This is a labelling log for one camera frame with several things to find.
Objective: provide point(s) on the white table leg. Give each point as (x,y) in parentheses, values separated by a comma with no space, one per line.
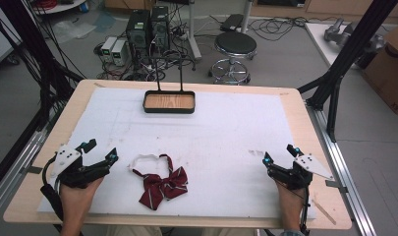
(246,14)
(194,29)

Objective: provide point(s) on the round white table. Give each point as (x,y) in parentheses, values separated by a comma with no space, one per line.
(60,5)

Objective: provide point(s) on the person's left hand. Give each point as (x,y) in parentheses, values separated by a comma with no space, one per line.
(77,200)

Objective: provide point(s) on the flat black box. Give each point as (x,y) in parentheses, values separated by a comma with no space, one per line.
(232,23)

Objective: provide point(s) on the white power supply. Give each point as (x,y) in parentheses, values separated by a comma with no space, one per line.
(119,52)
(108,47)

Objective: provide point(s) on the grey tape piece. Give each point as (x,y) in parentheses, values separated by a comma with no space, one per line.
(34,169)
(336,185)

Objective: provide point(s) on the red striped bow tie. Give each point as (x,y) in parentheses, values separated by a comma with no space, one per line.
(163,187)

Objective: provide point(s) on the black computer tower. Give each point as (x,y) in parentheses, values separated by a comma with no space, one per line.
(138,31)
(160,28)

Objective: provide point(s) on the black round stool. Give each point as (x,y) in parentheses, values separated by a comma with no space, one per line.
(235,44)

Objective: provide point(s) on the clear plastic sheet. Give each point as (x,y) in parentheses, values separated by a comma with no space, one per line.
(73,29)

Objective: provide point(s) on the black tray with wooden base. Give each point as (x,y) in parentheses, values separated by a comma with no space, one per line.
(169,102)

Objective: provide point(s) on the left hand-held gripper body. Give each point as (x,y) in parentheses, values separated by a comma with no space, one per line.
(72,171)

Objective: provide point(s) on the thin wooden stick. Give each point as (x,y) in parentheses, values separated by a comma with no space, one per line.
(324,211)

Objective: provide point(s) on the person's right hand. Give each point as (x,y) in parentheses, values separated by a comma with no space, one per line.
(290,203)

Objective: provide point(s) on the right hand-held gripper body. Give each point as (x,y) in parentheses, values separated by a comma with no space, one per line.
(298,173)

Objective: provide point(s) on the white foam mat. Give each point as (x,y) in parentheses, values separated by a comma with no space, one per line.
(203,137)

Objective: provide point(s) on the black metal frame stand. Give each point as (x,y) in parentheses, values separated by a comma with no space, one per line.
(32,49)
(347,59)

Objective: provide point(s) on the aluminium rail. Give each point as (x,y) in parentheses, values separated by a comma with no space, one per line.
(13,177)
(344,177)

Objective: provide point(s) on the brown cardboard box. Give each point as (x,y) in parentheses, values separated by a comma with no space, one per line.
(388,72)

